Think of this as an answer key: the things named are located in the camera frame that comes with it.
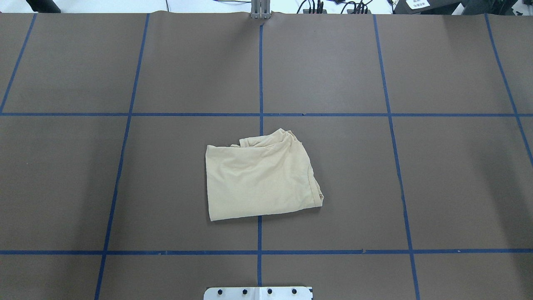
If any cream long-sleeve graphic shirt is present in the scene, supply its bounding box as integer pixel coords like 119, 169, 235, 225
205, 128, 325, 221

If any aluminium frame post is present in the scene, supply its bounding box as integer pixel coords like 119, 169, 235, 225
251, 0, 271, 20

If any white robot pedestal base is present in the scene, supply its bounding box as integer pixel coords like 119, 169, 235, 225
203, 286, 314, 300

